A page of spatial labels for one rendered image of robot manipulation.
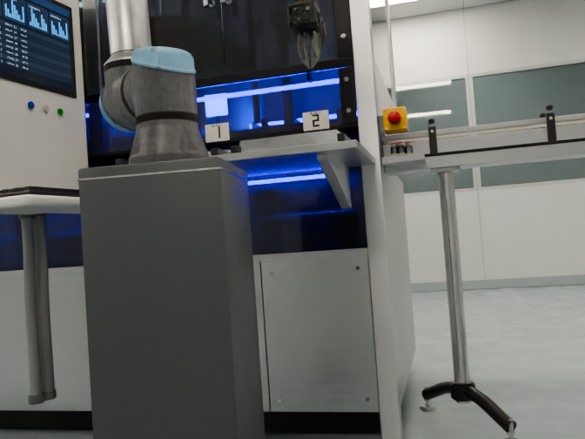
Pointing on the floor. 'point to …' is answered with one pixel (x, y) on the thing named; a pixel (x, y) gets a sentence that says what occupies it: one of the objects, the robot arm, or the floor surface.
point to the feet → (466, 393)
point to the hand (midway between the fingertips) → (311, 64)
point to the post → (376, 221)
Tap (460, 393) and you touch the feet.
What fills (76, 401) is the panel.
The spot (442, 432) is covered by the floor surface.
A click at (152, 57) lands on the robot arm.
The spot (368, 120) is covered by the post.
